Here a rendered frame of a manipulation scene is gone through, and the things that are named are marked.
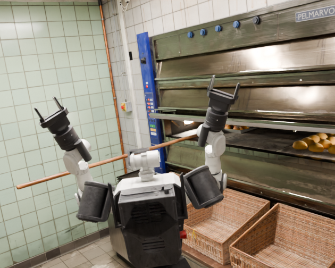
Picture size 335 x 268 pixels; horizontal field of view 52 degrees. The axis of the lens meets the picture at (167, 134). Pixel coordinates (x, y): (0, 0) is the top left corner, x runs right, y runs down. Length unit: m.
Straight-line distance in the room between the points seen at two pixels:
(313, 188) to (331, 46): 0.83
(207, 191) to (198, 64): 1.57
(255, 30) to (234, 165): 0.99
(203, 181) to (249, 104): 1.16
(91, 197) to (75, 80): 2.53
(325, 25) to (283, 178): 0.97
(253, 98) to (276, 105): 0.20
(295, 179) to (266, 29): 0.96
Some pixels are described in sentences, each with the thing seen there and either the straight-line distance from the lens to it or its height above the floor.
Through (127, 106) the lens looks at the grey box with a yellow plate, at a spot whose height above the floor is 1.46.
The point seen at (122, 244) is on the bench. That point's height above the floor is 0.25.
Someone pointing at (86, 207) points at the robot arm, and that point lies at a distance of 1.37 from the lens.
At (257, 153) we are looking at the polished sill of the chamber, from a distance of 2.47.
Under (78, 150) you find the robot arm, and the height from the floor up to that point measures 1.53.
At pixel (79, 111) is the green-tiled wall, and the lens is 3.80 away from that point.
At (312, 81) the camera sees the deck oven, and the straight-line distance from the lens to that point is 2.14.
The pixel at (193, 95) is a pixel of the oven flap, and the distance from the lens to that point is 2.85.
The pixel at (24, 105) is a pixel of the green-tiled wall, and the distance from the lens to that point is 3.63.
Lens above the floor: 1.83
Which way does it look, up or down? 11 degrees down
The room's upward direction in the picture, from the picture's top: 7 degrees counter-clockwise
